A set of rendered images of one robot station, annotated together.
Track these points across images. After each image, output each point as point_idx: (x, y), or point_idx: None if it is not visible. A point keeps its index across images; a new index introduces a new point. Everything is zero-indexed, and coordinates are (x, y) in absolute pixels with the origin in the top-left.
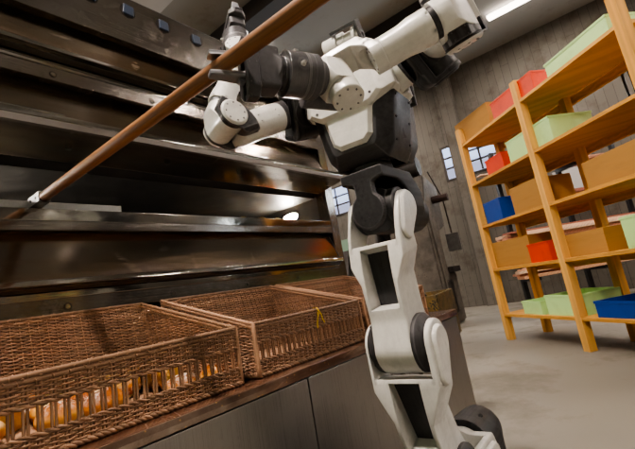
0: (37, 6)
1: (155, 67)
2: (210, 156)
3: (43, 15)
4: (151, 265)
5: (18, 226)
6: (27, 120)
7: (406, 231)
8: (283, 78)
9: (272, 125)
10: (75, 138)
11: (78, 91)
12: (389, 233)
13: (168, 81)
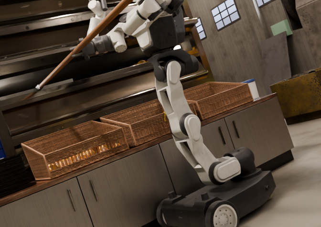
0: None
1: None
2: None
3: None
4: (92, 102)
5: (35, 100)
6: (25, 59)
7: (172, 81)
8: (95, 50)
9: None
10: (44, 58)
11: (39, 29)
12: None
13: (78, 4)
